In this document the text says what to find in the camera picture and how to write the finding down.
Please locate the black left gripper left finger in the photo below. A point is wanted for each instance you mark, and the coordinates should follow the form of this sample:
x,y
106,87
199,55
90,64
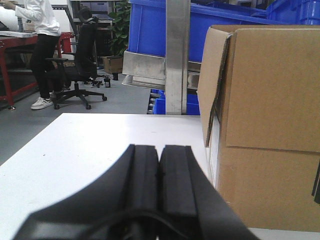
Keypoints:
x,y
130,183

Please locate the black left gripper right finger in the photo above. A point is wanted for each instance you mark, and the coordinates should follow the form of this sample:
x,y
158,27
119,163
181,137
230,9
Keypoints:
x,y
196,209

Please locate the brown cardboard box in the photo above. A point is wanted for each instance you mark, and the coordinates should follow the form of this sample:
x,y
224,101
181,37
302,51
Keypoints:
x,y
259,99

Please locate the blue bin on lower shelf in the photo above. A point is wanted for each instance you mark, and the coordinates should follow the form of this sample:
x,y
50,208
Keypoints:
x,y
163,103

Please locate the small cardboard box on floor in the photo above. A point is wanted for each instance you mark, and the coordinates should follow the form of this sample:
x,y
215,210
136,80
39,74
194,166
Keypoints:
x,y
112,64

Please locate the large blue crate on shelf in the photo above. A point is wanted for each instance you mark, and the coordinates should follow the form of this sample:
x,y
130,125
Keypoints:
x,y
147,27

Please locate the black office chair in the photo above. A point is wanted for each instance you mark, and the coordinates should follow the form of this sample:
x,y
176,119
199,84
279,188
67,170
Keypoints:
x,y
85,66

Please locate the green potted plant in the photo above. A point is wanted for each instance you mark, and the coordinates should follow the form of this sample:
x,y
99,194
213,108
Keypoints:
x,y
120,27

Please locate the red metal workbench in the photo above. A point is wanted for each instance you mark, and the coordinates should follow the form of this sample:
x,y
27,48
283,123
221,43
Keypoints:
x,y
12,44

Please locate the person in white shirt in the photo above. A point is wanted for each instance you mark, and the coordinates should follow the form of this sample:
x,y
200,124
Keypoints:
x,y
41,14

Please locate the upper stacked blue crate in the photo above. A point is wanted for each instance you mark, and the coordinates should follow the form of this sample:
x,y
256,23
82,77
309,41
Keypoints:
x,y
295,12

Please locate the metal shelf front rail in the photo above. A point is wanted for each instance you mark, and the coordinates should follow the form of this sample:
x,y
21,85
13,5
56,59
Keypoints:
x,y
144,70

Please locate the metal shelf upright post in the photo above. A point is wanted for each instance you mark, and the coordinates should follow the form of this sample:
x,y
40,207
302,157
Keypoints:
x,y
177,21

